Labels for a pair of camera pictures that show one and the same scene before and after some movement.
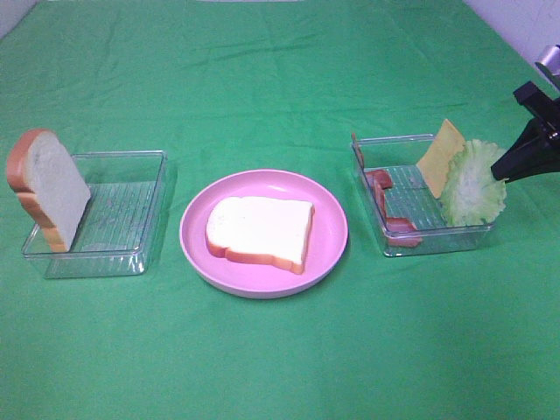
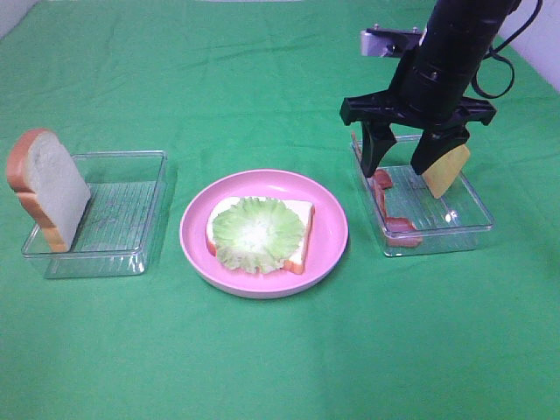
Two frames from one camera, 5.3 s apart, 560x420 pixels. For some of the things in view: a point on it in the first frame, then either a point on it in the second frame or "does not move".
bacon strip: x=401 y=232 does not move
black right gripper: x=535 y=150 to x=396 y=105
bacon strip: x=379 y=179 does not move
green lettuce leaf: x=472 y=193 to x=256 y=235
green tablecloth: x=227 y=87 does not move
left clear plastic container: x=121 y=224 does not move
